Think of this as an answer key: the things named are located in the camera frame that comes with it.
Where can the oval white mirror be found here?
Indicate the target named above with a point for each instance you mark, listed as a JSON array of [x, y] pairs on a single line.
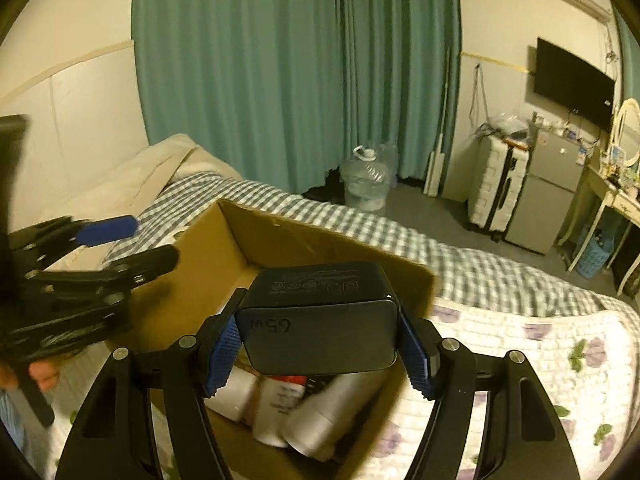
[[627, 130]]

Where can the small silver fridge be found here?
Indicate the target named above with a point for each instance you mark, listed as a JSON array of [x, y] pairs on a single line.
[[545, 200]]

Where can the green checkered bed sheet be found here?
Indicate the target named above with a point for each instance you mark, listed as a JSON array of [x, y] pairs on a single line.
[[350, 230]]

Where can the person's left hand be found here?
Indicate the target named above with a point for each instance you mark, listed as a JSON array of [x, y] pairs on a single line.
[[44, 375]]

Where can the clear water jug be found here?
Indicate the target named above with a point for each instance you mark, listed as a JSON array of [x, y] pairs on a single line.
[[365, 180]]

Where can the dark cloth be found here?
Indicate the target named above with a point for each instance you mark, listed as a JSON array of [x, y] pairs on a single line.
[[325, 190]]

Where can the cardboard box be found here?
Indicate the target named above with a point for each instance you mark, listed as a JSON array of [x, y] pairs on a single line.
[[300, 240]]

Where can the white suitcase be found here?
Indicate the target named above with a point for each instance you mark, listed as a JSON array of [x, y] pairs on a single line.
[[492, 190]]

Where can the blue basket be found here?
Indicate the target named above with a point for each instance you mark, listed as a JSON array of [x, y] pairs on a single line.
[[592, 255]]

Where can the black wall television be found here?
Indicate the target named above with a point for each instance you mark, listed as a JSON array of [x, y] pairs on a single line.
[[570, 82]]

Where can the wide green curtain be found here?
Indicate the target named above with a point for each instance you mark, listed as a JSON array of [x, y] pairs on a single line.
[[235, 70]]

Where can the white dressing table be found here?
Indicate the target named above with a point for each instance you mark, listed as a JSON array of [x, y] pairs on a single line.
[[615, 195]]

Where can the small white box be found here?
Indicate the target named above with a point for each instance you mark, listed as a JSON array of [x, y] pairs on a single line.
[[230, 392]]

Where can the clear plastic bag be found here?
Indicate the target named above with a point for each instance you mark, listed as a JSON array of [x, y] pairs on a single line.
[[507, 124]]

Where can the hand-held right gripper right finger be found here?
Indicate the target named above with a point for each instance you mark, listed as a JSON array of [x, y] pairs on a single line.
[[416, 360]]

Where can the narrow green curtain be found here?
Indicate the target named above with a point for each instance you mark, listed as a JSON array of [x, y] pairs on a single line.
[[629, 60]]

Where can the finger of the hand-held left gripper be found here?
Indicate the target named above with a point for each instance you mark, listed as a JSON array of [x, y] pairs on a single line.
[[145, 260], [107, 230]]

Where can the black power adapter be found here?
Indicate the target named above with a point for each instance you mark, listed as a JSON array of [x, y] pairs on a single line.
[[315, 330]]

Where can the small white bottle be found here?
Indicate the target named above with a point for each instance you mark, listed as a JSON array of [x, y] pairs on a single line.
[[272, 410]]

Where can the large white bottle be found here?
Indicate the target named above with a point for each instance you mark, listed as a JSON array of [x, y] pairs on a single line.
[[330, 415]]

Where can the white flat mop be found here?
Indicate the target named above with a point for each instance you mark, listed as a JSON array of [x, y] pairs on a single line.
[[437, 160]]

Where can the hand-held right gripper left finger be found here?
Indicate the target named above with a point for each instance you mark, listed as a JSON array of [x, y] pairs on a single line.
[[222, 355]]

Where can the cream duvet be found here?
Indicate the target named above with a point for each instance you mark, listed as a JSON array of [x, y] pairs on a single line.
[[165, 160]]

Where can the floral quilted blanket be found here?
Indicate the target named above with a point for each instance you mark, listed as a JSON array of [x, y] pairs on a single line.
[[525, 360]]

